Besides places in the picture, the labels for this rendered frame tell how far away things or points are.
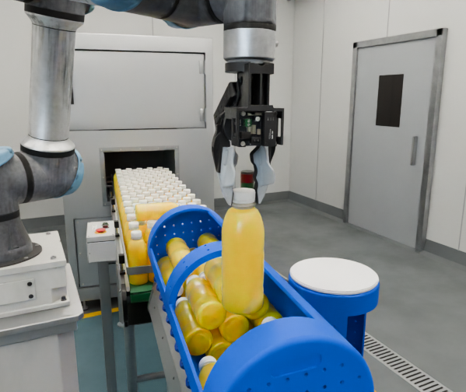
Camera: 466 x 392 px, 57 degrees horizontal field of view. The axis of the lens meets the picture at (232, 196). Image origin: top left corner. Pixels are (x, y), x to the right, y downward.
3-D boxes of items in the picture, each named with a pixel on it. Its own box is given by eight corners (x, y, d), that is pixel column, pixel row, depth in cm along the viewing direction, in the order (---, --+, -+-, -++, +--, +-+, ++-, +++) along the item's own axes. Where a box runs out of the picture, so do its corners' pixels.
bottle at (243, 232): (220, 316, 70) (219, 204, 66) (222, 296, 77) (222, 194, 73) (264, 316, 69) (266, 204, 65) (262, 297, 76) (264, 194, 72)
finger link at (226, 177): (220, 210, 63) (232, 147, 61) (210, 201, 68) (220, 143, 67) (240, 212, 64) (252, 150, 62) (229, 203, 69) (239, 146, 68)
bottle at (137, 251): (145, 286, 161) (142, 239, 157) (126, 285, 162) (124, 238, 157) (150, 278, 168) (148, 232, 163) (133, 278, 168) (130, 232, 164)
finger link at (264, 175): (268, 210, 65) (258, 150, 62) (254, 201, 70) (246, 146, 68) (286, 205, 66) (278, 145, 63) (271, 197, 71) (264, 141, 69)
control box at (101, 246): (88, 264, 156) (85, 236, 154) (89, 246, 175) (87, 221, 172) (117, 260, 159) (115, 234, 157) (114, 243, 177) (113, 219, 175)
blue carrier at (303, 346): (217, 521, 67) (202, 362, 61) (152, 288, 149) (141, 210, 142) (375, 467, 75) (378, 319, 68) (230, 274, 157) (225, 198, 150)
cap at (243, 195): (230, 203, 67) (230, 191, 67) (231, 197, 71) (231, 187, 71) (255, 203, 67) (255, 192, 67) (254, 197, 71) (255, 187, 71)
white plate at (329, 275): (290, 288, 127) (290, 292, 127) (387, 294, 124) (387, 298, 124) (289, 255, 154) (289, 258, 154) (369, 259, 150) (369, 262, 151)
